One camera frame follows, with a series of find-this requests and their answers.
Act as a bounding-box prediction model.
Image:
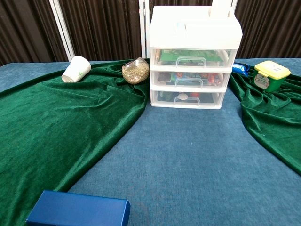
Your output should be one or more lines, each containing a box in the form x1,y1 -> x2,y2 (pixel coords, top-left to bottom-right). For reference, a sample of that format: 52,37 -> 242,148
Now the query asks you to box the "dark folding screen white frame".
0,0 -> 301,66

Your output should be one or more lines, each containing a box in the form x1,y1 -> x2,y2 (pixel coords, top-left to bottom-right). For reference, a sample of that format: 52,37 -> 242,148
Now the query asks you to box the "blue felt table cover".
0,57 -> 301,226

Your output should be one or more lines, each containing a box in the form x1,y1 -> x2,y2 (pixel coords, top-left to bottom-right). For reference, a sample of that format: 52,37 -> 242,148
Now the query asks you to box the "green velvet cloth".
0,58 -> 301,226

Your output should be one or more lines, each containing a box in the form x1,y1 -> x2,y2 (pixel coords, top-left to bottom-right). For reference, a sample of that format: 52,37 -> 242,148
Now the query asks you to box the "glass jar of grains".
121,57 -> 151,85

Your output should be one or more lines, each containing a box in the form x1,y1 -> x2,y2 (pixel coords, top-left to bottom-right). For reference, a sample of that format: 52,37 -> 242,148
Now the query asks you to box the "white plastic drawer unit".
149,5 -> 243,110

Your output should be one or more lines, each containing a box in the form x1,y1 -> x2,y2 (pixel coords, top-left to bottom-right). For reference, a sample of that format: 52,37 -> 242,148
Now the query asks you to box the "clear drawer with green board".
150,48 -> 237,69

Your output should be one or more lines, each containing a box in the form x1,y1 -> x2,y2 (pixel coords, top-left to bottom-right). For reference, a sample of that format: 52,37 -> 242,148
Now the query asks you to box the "white paper cup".
61,55 -> 92,83

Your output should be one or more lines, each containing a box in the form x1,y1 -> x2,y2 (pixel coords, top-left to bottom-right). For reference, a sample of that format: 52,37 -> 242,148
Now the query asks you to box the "blue cardboard box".
25,190 -> 131,226

